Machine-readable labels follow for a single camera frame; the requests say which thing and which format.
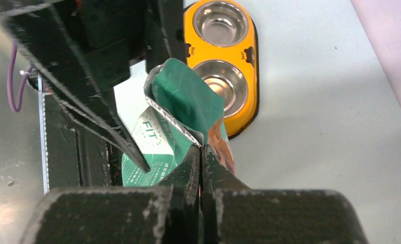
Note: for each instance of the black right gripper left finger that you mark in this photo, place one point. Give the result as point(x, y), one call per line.
point(165, 213)

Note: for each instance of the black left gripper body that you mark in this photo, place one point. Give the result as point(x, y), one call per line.
point(110, 34)

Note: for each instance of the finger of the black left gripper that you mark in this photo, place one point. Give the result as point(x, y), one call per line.
point(164, 34)
point(43, 39)

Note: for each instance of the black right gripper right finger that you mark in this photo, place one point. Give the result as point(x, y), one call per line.
point(235, 213)

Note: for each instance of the green white pet food bag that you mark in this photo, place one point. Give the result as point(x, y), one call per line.
point(183, 111)

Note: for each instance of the yellow double pet bowl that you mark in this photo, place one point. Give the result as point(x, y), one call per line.
point(222, 48)

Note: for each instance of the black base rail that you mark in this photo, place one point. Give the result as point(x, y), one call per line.
point(76, 156)

